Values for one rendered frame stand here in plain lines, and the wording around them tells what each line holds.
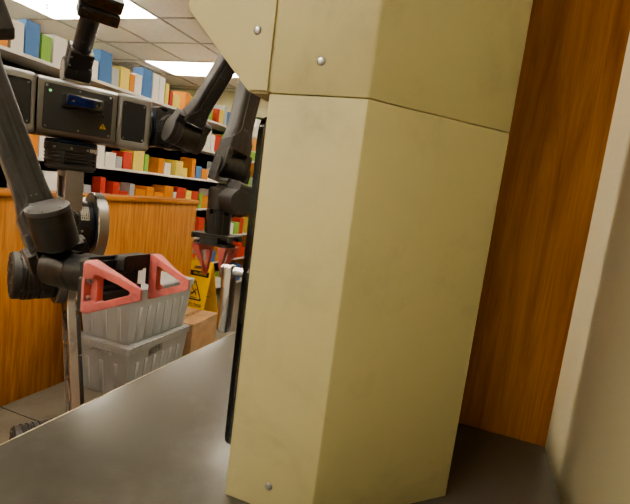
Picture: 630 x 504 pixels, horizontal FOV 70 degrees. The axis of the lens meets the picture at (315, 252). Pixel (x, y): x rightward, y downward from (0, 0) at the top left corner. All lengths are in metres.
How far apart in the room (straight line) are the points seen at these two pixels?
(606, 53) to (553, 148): 0.16
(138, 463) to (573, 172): 0.76
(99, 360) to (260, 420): 2.45
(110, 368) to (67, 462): 2.25
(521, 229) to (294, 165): 0.46
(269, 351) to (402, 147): 0.27
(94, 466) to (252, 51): 0.53
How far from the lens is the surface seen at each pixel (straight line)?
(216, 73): 1.30
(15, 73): 1.42
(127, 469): 0.67
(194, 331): 3.44
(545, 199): 0.83
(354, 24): 0.51
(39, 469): 0.69
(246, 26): 0.55
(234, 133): 1.07
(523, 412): 0.89
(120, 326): 2.82
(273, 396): 0.54
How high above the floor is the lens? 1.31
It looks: 7 degrees down
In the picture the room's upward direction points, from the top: 7 degrees clockwise
